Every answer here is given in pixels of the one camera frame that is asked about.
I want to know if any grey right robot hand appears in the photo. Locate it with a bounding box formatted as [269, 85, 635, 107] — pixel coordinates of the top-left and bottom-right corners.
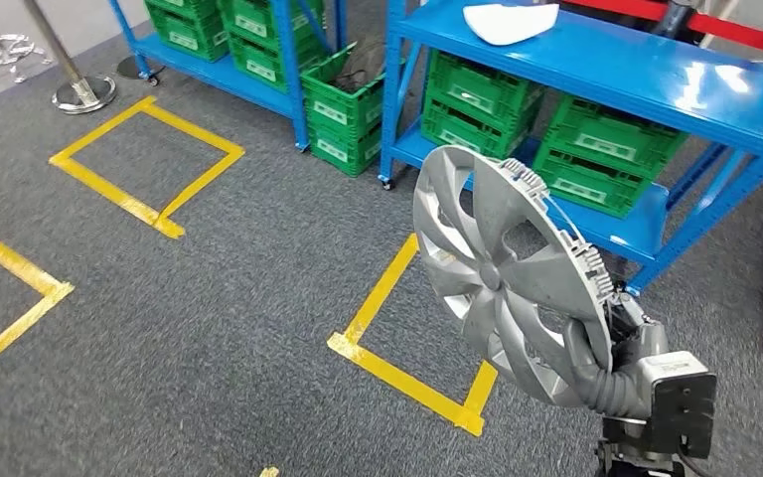
[562, 291, 673, 398]

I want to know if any silver wheel hubcap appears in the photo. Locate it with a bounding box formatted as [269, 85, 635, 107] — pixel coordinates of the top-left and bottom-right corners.
[412, 144, 620, 409]

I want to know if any blue steel shelf rack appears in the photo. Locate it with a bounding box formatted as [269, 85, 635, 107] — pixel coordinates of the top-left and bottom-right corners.
[105, 0, 350, 153]
[378, 0, 763, 297]

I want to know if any white triangular panel part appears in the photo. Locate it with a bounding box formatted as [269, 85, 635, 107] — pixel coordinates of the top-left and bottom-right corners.
[462, 1, 561, 48]

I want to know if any red barrier belt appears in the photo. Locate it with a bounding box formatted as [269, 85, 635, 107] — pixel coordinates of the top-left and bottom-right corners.
[687, 11, 763, 60]
[560, 0, 666, 22]

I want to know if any black stool chrome base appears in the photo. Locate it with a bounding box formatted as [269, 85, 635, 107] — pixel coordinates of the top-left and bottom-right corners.
[0, 0, 55, 85]

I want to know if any black cable tangle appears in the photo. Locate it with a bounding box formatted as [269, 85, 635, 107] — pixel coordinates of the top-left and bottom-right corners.
[328, 42, 382, 93]

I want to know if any black round post base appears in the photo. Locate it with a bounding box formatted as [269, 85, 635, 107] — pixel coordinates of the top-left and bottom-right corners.
[115, 54, 159, 86]

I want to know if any chrome barrier post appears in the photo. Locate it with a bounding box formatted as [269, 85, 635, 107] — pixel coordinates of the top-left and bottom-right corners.
[22, 0, 119, 116]

